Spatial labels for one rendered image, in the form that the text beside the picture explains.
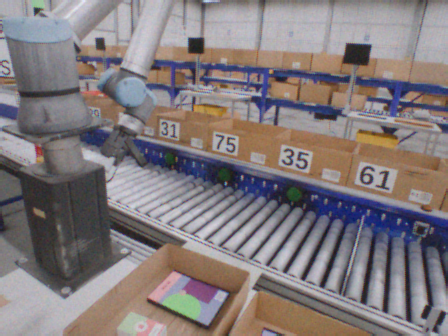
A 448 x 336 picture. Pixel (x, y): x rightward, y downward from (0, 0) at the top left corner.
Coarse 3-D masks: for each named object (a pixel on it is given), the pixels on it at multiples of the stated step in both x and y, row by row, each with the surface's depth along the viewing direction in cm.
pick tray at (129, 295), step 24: (144, 264) 79; (168, 264) 91; (192, 264) 86; (216, 264) 82; (120, 288) 71; (144, 288) 81; (240, 288) 81; (96, 312) 64; (120, 312) 72; (144, 312) 73; (168, 312) 73
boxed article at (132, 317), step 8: (128, 320) 65; (136, 320) 66; (144, 320) 66; (152, 320) 66; (120, 328) 63; (128, 328) 63; (136, 328) 64; (144, 328) 64; (152, 328) 64; (160, 328) 64
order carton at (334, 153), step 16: (272, 144) 145; (288, 144) 141; (304, 144) 137; (320, 144) 161; (336, 144) 157; (352, 144) 152; (272, 160) 148; (320, 160) 135; (336, 160) 131; (320, 176) 137
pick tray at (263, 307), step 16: (256, 304) 73; (272, 304) 71; (288, 304) 69; (240, 320) 62; (256, 320) 73; (272, 320) 72; (288, 320) 70; (304, 320) 68; (320, 320) 66; (336, 320) 64
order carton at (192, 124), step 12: (168, 120) 176; (180, 120) 171; (192, 120) 203; (204, 120) 198; (216, 120) 193; (180, 132) 174; (192, 132) 169; (204, 132) 165; (180, 144) 176; (204, 144) 167
